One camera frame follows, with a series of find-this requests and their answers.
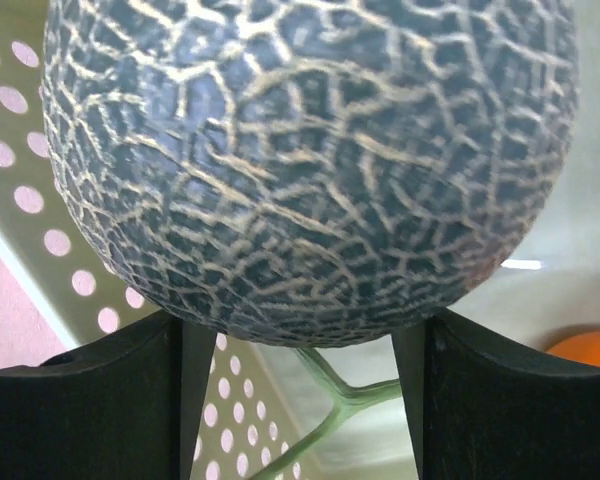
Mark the orange fruit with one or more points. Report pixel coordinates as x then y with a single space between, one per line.
581 347

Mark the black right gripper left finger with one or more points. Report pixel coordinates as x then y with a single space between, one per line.
127 406

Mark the pale green plastic basket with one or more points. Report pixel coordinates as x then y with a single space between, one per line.
130 250

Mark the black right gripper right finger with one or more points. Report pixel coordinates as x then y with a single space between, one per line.
482 406

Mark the netted green melon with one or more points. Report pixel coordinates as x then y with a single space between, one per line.
310 165

